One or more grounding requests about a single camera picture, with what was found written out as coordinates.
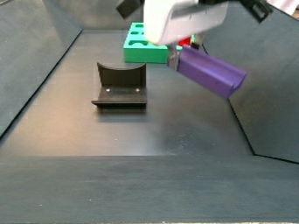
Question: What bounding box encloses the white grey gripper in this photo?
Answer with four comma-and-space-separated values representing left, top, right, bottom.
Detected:
144, 0, 229, 70

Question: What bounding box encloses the purple arch channel block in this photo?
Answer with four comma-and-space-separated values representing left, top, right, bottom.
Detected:
178, 45, 247, 98

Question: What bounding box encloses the green shape sorter board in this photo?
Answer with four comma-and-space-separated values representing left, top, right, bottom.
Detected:
123, 22, 168, 64

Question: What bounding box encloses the black curved fixture stand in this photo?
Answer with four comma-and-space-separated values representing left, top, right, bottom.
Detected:
91, 63, 147, 107

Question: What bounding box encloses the red hexagonal prism block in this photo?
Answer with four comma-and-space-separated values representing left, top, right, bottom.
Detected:
178, 37, 193, 46

